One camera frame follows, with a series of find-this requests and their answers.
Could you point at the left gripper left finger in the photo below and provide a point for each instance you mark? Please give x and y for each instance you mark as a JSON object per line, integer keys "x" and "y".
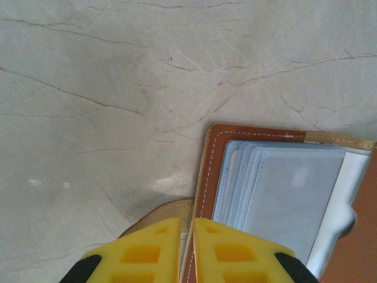
{"x": 141, "y": 259}

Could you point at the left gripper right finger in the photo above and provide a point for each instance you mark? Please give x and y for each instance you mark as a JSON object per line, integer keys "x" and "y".
{"x": 235, "y": 259}

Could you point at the brown leather card holder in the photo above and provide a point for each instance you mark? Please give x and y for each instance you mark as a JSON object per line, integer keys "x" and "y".
{"x": 212, "y": 177}

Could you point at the plain white card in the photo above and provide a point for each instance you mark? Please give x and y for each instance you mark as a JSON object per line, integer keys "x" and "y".
{"x": 332, "y": 224}

